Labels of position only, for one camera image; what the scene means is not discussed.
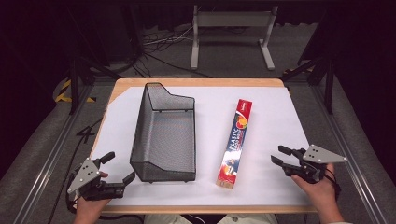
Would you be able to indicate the aluminium rail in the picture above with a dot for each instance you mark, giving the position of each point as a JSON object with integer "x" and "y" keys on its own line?
{"x": 348, "y": 146}
{"x": 46, "y": 161}

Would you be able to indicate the person's right hand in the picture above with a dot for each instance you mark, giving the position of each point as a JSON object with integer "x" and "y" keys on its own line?
{"x": 320, "y": 189}

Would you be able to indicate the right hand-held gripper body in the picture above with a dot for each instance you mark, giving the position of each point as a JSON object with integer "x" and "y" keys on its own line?
{"x": 314, "y": 165}

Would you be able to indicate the black metal stand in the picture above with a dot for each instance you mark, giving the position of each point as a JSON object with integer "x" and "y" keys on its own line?
{"x": 79, "y": 73}
{"x": 323, "y": 74}

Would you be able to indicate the red plastic wrap box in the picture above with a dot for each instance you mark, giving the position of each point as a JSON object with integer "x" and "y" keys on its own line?
{"x": 236, "y": 143}

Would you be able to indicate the white metal stand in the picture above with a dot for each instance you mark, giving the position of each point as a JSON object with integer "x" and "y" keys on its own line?
{"x": 233, "y": 19}

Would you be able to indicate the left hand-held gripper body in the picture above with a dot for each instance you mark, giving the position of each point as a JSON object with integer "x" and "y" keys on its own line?
{"x": 84, "y": 175}

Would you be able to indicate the yellow black striped tape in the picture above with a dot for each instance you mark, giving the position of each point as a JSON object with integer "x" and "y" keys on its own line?
{"x": 62, "y": 93}

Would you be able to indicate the white paper sheet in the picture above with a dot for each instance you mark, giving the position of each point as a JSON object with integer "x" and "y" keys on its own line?
{"x": 274, "y": 124}

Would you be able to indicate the person's left hand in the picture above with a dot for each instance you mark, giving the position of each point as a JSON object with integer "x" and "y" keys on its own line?
{"x": 88, "y": 210}

